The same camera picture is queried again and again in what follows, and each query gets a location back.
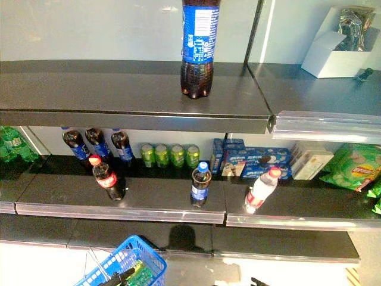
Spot silver foil snack packets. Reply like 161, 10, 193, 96
332, 7, 378, 54

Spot green chips bag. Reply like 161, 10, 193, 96
320, 144, 381, 192

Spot white carton box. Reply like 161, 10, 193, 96
297, 148, 335, 182
290, 142, 316, 179

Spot water bottle red label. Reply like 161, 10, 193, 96
243, 166, 283, 215

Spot white cardboard box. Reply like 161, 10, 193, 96
300, 5, 381, 79

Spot small black clip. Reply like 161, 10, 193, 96
355, 67, 375, 82

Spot green soda bottle yellow cap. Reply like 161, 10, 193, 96
2, 126, 40, 164
127, 260, 156, 286
0, 126, 14, 163

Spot cola bottle red label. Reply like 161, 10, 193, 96
88, 154, 127, 201

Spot clear base shelf rail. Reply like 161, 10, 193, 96
67, 244, 214, 257
213, 251, 360, 265
0, 238, 69, 250

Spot blue plastic shopping basket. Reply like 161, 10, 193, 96
73, 234, 168, 286

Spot large cola bottle blue label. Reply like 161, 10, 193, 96
180, 0, 221, 100

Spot orange striped floor tape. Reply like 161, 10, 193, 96
345, 266, 361, 286

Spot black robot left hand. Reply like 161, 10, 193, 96
104, 267, 136, 286

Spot black shelf upright strip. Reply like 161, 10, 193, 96
242, 0, 267, 66

